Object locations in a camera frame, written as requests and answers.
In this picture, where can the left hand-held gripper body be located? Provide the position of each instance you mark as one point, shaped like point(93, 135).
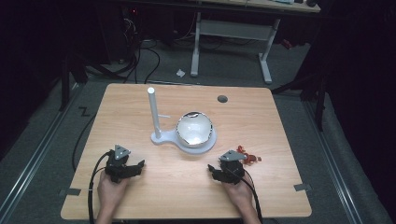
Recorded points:
point(116, 161)

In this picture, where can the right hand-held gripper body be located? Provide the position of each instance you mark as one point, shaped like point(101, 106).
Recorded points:
point(232, 168)

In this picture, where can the person's right hand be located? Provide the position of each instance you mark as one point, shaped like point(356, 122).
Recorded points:
point(239, 194)

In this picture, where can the person's left hand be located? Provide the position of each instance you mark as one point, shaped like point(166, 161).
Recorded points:
point(110, 189)

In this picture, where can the small red plastic object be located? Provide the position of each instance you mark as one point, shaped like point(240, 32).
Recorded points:
point(247, 157)

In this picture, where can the shiny metal bowl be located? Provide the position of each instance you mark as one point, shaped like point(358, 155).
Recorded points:
point(194, 130)

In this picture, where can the white stand with pole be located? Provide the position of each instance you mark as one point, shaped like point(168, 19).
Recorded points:
point(154, 115)

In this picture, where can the grey tape piece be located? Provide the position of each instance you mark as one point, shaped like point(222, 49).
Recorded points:
point(302, 187)
point(70, 192)

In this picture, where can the black metal stand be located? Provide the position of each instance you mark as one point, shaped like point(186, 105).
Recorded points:
point(65, 84)
point(319, 93)

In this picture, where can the white paper scrap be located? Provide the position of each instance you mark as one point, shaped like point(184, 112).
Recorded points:
point(180, 73)

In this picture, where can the white-legged wooden desk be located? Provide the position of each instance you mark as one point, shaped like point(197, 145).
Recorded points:
point(236, 31)

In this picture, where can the metal floor rail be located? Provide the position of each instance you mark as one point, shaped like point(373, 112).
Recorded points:
point(34, 158)
point(333, 161)

